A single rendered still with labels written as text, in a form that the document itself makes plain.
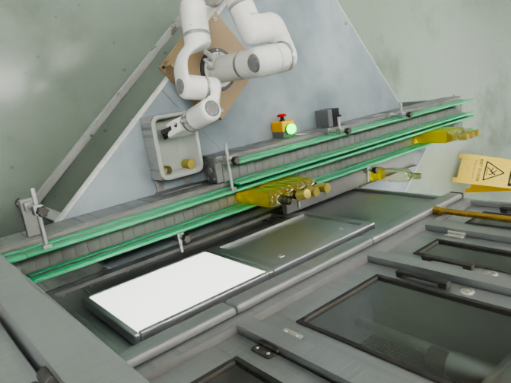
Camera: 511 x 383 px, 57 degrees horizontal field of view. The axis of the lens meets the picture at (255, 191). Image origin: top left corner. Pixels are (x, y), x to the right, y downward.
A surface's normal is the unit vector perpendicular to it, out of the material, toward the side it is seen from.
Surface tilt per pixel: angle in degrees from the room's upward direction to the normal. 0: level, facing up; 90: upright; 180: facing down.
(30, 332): 90
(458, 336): 90
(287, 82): 0
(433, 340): 90
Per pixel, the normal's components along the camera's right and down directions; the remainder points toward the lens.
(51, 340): -0.14, -0.97
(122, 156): 0.63, 0.08
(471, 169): -0.53, -0.34
